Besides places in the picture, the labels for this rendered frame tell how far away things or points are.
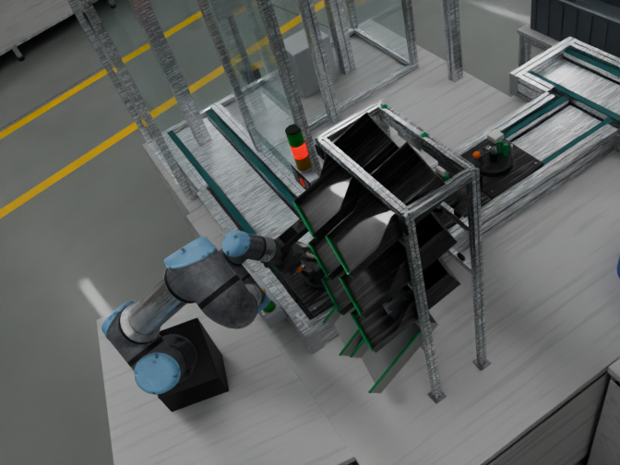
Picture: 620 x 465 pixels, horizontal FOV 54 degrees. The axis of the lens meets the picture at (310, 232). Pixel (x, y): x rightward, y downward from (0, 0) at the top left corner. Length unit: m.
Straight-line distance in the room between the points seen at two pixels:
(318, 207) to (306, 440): 0.75
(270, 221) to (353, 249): 1.02
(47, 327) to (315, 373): 2.21
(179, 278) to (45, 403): 2.21
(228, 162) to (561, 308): 1.47
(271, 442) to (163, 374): 0.40
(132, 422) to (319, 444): 0.63
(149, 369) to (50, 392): 1.87
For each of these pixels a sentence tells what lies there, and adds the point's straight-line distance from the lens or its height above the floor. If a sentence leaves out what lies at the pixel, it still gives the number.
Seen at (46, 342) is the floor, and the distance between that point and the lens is 3.79.
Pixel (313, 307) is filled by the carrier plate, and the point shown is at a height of 0.97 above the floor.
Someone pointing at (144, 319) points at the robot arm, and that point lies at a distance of 1.64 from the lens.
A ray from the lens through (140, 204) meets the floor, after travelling 4.20.
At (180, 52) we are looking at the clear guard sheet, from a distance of 2.93.
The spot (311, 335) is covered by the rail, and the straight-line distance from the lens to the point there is 1.93.
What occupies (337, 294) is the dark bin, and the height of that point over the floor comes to 1.20.
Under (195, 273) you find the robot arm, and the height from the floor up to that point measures 1.55.
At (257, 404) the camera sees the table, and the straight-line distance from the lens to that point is 1.98.
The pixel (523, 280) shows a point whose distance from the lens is 2.09.
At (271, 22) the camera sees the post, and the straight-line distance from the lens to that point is 1.71.
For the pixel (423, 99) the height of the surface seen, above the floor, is 0.86.
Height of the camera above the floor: 2.54
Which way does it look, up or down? 46 degrees down
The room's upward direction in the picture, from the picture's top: 19 degrees counter-clockwise
